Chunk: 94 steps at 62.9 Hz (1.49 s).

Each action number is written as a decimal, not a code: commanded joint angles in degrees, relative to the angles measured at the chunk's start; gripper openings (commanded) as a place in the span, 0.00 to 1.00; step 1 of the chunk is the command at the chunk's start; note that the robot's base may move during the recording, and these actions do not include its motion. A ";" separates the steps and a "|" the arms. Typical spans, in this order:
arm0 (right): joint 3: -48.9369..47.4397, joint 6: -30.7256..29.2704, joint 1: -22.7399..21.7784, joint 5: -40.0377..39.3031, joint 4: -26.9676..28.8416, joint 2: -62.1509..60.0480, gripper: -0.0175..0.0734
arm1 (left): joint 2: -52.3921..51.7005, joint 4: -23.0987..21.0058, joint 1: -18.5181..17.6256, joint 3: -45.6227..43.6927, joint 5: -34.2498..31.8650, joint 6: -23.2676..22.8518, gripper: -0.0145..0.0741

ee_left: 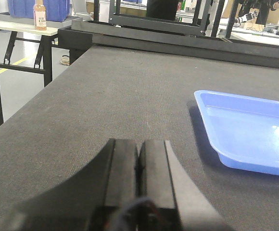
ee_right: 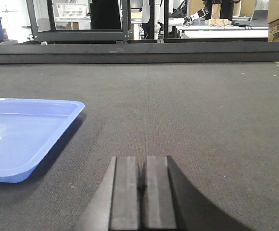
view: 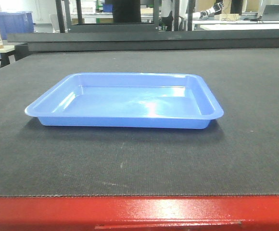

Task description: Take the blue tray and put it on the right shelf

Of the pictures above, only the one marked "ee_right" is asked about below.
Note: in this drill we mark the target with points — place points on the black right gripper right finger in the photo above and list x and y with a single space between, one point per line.
171 202

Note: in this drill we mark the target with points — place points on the black conveyor belt mat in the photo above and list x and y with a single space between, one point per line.
219 122

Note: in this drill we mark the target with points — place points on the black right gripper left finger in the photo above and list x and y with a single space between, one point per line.
115 205

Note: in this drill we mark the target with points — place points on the white work table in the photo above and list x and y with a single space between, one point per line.
224 32

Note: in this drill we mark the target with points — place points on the white plastic basket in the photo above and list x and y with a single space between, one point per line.
71 10

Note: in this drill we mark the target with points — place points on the white humanoid robot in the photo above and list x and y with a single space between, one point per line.
153 17

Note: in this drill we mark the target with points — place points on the blue plastic tray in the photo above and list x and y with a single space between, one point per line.
29 128

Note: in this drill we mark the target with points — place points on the dark metal frame cart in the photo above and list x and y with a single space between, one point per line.
47 26

